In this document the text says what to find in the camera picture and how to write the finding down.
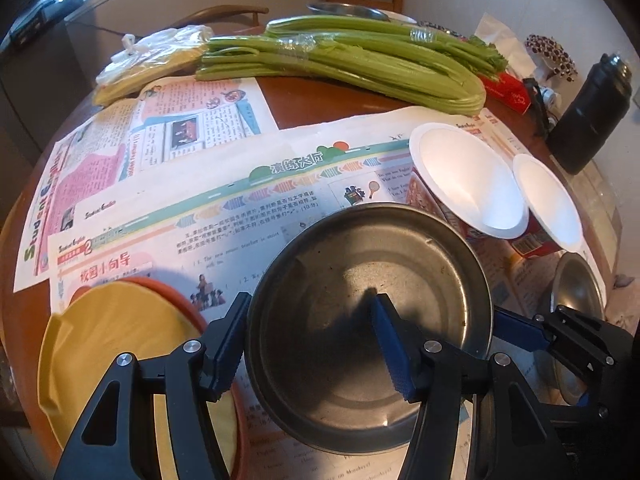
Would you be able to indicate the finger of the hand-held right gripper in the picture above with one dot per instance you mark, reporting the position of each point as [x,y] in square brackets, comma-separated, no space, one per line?
[520,332]

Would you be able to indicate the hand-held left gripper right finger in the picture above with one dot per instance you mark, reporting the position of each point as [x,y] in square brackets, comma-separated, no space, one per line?
[395,355]

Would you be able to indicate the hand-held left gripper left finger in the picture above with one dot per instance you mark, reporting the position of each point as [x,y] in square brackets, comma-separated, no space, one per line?
[225,355]

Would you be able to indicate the large steel bowl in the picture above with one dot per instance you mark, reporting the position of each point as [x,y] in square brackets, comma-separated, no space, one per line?
[575,290]

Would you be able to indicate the shallow steel plate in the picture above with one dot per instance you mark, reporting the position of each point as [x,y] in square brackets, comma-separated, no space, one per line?
[325,320]

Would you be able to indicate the yellow shell-shaped plate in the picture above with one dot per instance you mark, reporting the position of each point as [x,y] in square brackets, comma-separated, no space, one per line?
[100,330]

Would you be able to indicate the large white paper cup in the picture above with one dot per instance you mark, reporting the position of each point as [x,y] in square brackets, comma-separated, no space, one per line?
[465,180]

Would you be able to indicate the green-headed newspaper sheet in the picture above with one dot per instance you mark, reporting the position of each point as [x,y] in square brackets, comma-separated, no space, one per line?
[200,230]

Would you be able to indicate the pink newspaper sheet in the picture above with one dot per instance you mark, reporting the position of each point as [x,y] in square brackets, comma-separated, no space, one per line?
[100,170]

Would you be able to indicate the black thermos flask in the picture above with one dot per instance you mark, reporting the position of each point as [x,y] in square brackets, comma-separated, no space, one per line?
[585,115]

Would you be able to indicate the small white bottle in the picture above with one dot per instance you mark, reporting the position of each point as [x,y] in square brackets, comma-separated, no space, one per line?
[550,96]

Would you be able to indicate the red tissue box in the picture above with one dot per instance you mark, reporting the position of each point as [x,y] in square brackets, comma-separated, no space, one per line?
[505,90]

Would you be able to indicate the thick celery bunch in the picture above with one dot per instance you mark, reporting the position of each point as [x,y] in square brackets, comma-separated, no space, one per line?
[375,75]

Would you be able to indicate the plastic bag of yellow noodles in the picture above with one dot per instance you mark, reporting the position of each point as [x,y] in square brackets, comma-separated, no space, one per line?
[150,60]

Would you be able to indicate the patterned ceramic plate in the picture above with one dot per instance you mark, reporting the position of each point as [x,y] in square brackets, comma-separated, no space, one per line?
[442,29]

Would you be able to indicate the slim taped celery bunch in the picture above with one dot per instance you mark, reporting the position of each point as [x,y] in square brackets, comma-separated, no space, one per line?
[360,30]

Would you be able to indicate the white ceramic bowl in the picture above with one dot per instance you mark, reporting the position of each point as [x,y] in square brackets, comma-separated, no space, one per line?
[400,17]

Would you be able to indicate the curved-back wooden chair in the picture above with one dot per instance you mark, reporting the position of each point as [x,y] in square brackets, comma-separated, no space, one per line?
[225,14]

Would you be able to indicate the small steel bowl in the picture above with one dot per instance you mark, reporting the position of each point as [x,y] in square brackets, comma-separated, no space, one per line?
[345,10]

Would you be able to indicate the black box device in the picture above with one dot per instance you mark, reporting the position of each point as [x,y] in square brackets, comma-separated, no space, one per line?
[30,22]

